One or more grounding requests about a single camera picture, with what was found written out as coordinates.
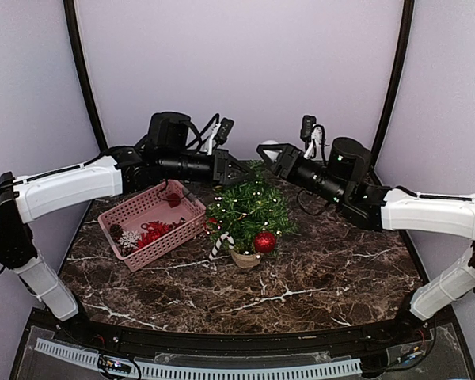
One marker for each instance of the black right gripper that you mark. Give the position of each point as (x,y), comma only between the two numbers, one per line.
(286,155)

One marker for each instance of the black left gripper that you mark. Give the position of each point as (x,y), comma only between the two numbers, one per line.
(218,172)

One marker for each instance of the white ball ornament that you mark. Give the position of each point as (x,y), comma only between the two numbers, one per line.
(270,149)

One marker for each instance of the small green christmas tree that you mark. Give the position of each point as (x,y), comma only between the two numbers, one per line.
(246,209)

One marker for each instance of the red white candy cane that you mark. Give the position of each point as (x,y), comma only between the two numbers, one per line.
(218,245)

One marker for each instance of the pink plastic basket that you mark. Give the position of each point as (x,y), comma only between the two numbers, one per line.
(162,228)

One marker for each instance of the red ball ornament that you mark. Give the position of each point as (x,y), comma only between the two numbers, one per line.
(264,242)

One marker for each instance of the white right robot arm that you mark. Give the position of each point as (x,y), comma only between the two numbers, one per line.
(428,213)

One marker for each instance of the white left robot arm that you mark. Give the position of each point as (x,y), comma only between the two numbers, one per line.
(26,199)

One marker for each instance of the beige tree pot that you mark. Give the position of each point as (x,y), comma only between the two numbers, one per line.
(250,260)

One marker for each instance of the red gift box ornament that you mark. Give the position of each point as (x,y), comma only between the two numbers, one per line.
(173,200)

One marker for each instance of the white snowflake ornament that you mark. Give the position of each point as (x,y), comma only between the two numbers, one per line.
(129,239)

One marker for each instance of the brown pine cone ornament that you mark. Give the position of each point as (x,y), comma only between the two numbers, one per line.
(116,232)

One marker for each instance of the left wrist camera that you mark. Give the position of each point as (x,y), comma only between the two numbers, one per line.
(220,129)

